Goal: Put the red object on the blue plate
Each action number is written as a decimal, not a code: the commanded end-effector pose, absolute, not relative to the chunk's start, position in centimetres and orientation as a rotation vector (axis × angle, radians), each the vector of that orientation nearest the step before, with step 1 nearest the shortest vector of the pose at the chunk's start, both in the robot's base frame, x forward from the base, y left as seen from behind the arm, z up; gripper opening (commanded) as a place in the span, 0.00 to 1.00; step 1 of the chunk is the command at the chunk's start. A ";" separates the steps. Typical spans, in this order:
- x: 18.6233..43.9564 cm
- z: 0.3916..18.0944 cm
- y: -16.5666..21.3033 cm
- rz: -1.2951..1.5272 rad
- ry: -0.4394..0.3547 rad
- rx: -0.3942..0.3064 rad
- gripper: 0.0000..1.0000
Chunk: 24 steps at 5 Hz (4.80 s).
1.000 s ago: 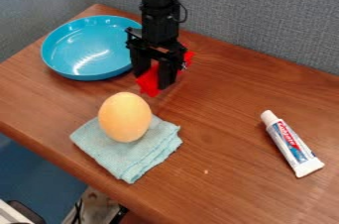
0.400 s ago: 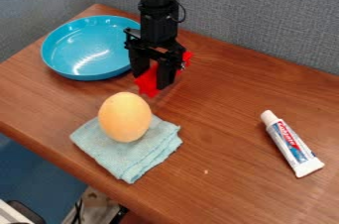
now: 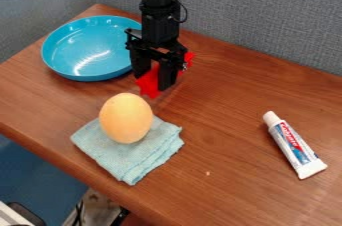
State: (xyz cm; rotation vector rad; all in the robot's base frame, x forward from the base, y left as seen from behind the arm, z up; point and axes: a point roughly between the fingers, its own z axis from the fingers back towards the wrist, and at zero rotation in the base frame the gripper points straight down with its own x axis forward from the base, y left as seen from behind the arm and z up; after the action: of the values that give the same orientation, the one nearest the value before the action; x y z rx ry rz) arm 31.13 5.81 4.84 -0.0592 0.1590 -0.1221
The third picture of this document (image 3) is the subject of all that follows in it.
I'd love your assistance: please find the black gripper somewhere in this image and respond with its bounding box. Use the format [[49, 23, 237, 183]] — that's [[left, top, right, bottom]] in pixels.
[[126, 5, 188, 91]]

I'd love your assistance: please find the red rectangular block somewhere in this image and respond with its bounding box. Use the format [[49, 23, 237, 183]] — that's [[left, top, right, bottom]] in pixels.
[[136, 52, 196, 99]]

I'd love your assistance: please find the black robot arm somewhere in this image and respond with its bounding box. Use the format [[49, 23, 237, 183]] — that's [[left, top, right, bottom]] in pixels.
[[126, 0, 189, 98]]

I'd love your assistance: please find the blue plate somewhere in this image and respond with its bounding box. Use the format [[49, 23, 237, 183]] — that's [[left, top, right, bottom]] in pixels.
[[41, 15, 142, 82]]

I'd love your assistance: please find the orange egg-shaped object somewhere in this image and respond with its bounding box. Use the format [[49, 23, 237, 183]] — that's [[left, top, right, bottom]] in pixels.
[[99, 93, 154, 144]]

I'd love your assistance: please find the grey object under table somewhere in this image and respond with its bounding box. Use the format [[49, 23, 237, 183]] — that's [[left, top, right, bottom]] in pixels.
[[61, 188, 123, 226]]

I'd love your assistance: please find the light blue folded cloth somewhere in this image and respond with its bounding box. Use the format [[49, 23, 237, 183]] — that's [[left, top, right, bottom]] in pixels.
[[71, 117, 185, 186]]

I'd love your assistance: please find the white toothpaste tube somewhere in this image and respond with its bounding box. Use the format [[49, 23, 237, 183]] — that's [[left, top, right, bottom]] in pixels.
[[264, 111, 328, 180]]

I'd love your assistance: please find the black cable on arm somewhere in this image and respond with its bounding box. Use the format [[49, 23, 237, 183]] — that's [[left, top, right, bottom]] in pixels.
[[176, 0, 190, 24]]

